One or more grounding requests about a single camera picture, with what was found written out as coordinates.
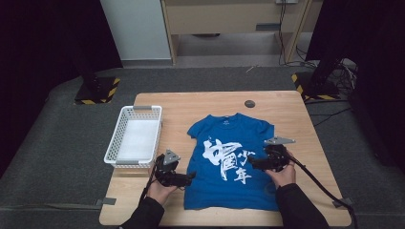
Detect person's right hand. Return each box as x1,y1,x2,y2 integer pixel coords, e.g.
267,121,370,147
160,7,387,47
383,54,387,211
265,152,297,189

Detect grey tape strip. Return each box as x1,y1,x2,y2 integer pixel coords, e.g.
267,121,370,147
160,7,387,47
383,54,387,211
94,197,117,207

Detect bundle of floor cables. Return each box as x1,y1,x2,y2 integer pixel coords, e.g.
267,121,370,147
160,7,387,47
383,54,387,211
333,57,360,97

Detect person's left hand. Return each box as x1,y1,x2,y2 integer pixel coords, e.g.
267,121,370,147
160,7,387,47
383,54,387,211
146,167,179,206

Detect dark curtain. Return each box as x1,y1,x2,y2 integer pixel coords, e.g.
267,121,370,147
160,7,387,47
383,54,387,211
0,0,123,179
306,0,405,175

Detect black floor cable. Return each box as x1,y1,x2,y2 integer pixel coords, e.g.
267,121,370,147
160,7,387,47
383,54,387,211
309,107,353,127

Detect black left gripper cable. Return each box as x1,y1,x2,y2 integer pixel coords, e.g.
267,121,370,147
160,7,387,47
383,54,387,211
139,155,160,205

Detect white perforated plastic basket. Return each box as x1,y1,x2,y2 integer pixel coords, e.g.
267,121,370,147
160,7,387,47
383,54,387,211
103,105,163,169

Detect black hanging cables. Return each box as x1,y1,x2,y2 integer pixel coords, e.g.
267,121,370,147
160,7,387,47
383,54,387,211
277,0,318,69

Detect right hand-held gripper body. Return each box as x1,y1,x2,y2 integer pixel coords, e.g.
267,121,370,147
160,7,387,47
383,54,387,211
263,135,296,173

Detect white cabinet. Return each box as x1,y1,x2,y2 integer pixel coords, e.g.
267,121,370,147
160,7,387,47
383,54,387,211
99,0,173,61

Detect black stand with striped base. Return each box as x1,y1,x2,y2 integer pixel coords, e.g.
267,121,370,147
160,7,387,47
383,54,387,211
73,47,121,106
290,53,342,102

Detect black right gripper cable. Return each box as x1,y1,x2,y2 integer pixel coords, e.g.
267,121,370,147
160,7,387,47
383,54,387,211
288,155,359,229

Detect blue T-shirt with white print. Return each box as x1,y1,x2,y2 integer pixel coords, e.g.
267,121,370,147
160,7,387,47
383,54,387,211
183,113,281,212

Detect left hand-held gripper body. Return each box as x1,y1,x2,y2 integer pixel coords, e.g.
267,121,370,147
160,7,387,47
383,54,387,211
155,149,187,188

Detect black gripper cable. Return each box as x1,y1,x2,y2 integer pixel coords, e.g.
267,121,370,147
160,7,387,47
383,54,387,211
139,155,160,205
288,155,359,229

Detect light wooden desk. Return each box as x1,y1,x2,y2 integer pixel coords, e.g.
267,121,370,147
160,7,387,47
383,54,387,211
160,0,314,65

